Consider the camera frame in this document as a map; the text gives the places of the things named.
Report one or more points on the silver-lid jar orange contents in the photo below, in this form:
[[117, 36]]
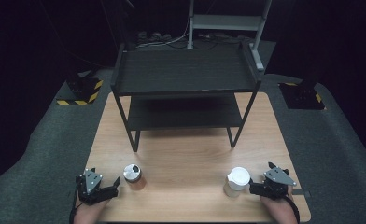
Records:
[[132, 173]]

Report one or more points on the grey metal stand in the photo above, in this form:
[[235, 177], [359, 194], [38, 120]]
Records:
[[228, 23]]

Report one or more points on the black power strip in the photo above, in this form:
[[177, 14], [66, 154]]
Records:
[[154, 36]]

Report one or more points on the grey tape piece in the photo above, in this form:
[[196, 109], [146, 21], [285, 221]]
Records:
[[302, 193]]

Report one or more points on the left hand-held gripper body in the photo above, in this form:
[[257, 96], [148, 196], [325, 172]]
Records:
[[92, 183]]

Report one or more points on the grey felt mat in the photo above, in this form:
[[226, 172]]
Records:
[[327, 149]]

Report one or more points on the black two-tier shelf rack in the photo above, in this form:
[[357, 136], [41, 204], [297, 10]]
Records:
[[184, 71]]

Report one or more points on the person's left hand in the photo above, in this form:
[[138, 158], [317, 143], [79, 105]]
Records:
[[89, 213]]

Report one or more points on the black yellow-striped stand base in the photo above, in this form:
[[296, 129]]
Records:
[[81, 88], [301, 96]]

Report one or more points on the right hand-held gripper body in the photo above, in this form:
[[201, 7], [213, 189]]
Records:
[[276, 179]]

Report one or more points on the person's right hand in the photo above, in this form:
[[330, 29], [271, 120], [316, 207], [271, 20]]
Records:
[[277, 210]]

